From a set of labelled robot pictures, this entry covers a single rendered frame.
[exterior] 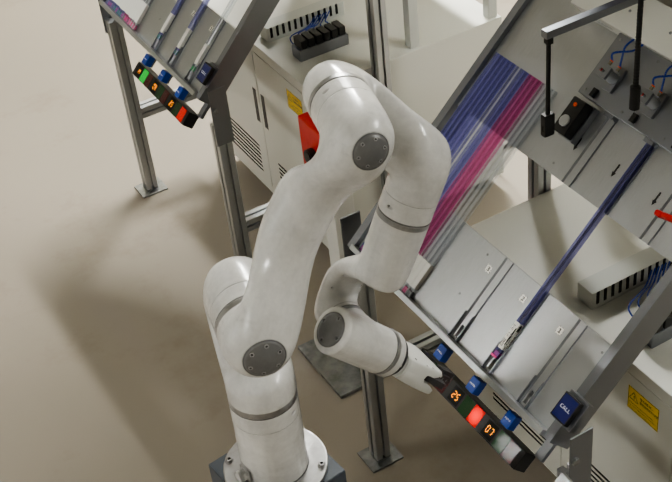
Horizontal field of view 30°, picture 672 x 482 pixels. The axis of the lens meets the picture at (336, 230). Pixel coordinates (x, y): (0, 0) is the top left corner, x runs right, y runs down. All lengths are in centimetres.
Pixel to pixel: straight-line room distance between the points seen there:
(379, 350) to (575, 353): 38
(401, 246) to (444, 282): 54
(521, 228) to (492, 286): 46
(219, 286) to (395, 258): 29
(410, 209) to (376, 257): 11
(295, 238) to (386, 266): 18
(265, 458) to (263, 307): 36
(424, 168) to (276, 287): 29
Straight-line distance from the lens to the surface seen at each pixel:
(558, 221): 292
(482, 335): 243
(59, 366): 367
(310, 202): 188
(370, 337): 211
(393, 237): 199
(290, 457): 221
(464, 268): 251
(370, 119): 179
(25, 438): 350
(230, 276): 204
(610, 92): 238
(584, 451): 229
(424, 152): 192
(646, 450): 269
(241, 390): 210
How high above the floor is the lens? 241
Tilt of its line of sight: 38 degrees down
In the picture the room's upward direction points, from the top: 7 degrees counter-clockwise
